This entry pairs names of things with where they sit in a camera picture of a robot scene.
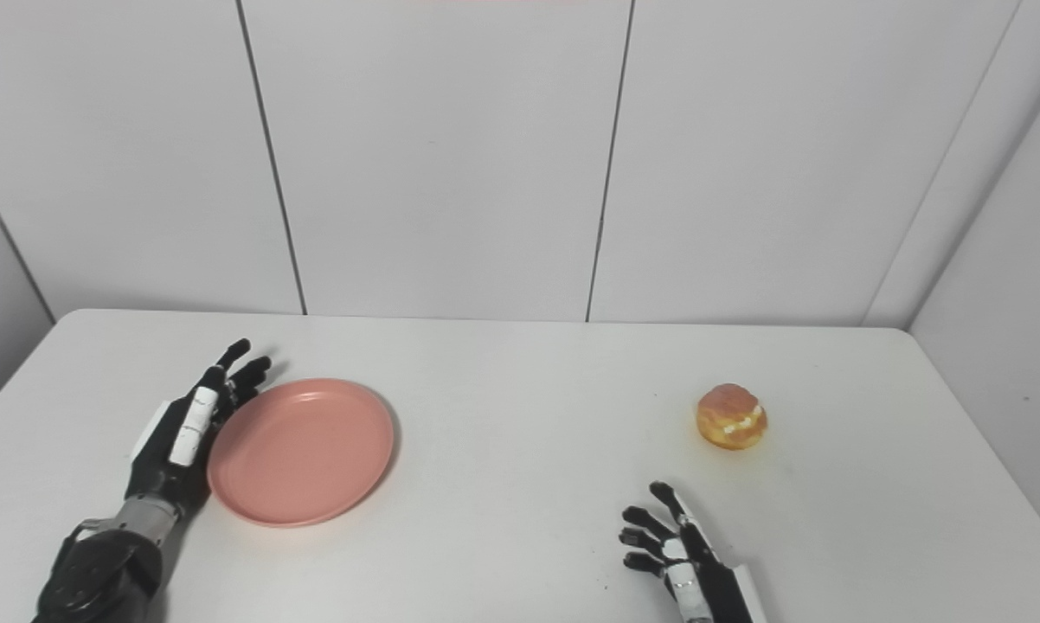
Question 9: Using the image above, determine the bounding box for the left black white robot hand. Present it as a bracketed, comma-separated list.
[125, 338, 273, 522]

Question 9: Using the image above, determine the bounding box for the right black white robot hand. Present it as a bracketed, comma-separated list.
[619, 481, 768, 623]

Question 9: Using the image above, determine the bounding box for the pink round plate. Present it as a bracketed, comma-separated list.
[207, 378, 396, 529]

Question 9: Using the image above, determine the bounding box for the cream puff pastry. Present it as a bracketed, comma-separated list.
[696, 383, 769, 453]

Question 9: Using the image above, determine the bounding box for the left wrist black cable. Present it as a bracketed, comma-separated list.
[51, 517, 110, 572]

